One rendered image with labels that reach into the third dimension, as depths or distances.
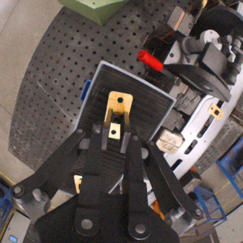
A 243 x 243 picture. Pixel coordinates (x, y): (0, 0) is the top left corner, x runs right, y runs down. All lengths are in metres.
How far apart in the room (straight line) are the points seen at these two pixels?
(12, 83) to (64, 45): 1.40
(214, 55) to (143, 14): 0.53
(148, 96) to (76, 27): 0.61
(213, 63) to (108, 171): 0.31
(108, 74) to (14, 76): 1.83
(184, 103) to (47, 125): 0.79
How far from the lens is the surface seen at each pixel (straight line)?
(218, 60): 0.28
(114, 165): 0.28
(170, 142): 0.37
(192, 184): 0.69
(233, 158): 2.73
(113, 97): 0.20
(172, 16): 0.34
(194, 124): 0.48
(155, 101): 0.22
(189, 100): 0.34
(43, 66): 0.80
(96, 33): 0.70
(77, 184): 0.35
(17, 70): 1.93
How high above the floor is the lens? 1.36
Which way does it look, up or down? 65 degrees down
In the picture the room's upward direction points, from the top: 179 degrees counter-clockwise
